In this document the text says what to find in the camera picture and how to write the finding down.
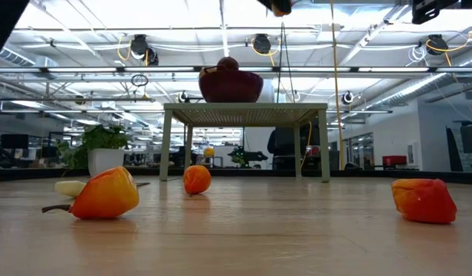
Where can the dark red plum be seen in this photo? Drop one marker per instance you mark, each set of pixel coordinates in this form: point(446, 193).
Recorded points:
point(227, 63)

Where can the purple colander bowl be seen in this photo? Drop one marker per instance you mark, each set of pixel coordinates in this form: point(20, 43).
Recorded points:
point(230, 86)

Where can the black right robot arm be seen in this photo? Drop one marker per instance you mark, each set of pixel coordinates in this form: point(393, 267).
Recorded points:
point(427, 9)

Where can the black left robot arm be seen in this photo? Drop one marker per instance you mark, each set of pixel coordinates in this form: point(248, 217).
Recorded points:
point(2, 23)

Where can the mint green perforated metal shelf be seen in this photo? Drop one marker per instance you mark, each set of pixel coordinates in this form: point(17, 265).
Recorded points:
point(243, 115)

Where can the person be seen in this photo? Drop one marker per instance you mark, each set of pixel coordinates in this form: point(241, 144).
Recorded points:
point(280, 147)

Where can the small green plant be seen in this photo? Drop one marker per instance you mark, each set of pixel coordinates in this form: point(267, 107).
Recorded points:
point(239, 156)

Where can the small yellow object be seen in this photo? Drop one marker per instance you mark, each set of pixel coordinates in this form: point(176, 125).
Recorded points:
point(209, 152)

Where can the red box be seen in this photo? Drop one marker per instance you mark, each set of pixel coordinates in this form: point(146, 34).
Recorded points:
point(394, 160)

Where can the green potted plant white pot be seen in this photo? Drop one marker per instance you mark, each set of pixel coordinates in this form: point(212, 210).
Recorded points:
point(103, 153)

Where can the black computer monitor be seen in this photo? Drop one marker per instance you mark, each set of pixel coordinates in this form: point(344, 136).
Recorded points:
point(14, 142)
point(471, 140)

